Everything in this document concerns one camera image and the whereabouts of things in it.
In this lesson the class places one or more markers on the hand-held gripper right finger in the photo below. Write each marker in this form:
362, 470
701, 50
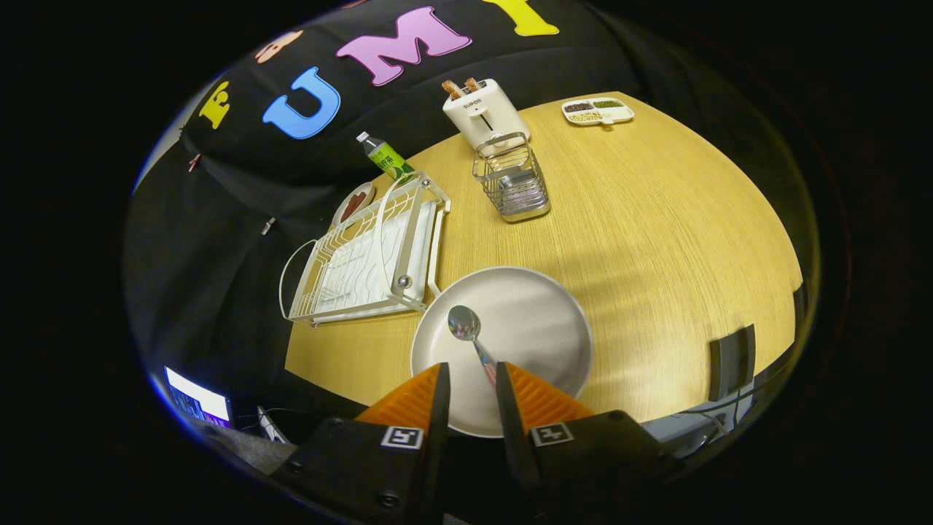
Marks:
514, 437

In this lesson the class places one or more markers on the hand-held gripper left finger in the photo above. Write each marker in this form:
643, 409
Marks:
437, 437

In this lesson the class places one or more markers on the white round plate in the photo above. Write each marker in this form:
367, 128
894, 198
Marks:
532, 328

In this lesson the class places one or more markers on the small plate with brown food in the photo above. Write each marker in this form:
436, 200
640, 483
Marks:
364, 191

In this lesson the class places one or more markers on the dark rectangular panel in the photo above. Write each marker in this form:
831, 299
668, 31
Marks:
732, 362
800, 306

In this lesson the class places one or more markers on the lit monitor screen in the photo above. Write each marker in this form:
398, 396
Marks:
197, 397

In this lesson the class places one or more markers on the brown sausage piece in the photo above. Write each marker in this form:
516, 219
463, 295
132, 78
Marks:
353, 205

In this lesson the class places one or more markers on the white clip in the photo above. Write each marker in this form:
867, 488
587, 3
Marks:
268, 226

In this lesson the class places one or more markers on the green label plastic bottle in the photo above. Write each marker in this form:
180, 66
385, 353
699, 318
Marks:
390, 162

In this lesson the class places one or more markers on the white toaster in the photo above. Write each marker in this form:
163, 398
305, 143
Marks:
474, 117

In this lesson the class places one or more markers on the white divided tray with beans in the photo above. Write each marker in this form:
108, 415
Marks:
619, 113

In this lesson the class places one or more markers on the brown toast slice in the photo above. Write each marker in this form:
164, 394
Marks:
452, 90
473, 84

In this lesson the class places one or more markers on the brown clip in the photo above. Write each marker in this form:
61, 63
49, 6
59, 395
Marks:
194, 162

